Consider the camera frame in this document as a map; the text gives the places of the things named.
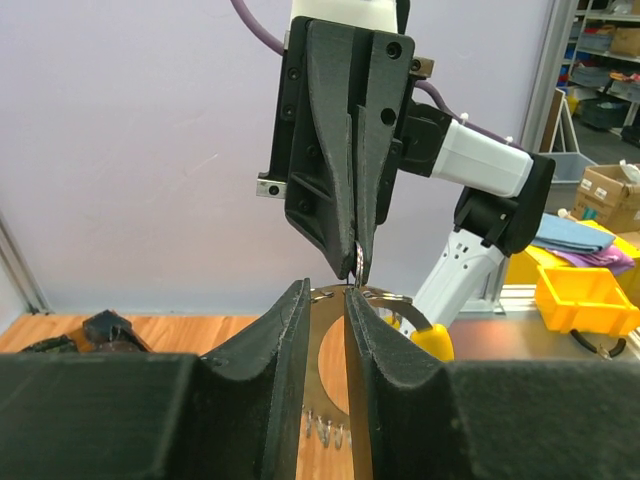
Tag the rolled dark tie right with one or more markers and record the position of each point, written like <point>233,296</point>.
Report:
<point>108,332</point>

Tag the blue cloth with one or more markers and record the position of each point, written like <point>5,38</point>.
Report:
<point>555,233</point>

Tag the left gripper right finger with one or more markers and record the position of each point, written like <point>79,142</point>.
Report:
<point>413,416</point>

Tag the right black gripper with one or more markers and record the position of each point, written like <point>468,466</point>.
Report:
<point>346,123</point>

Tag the cardboard box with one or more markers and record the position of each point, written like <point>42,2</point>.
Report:
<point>609,195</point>

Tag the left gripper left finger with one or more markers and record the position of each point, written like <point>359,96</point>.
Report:
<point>232,413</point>

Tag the purple cloth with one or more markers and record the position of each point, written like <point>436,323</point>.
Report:
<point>611,258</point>

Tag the yellow storage bin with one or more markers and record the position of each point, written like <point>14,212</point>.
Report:
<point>588,300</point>

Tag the rolled dark tie top-right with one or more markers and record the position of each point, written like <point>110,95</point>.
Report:
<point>60,344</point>

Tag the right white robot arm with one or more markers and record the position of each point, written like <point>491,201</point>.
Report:
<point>504,191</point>

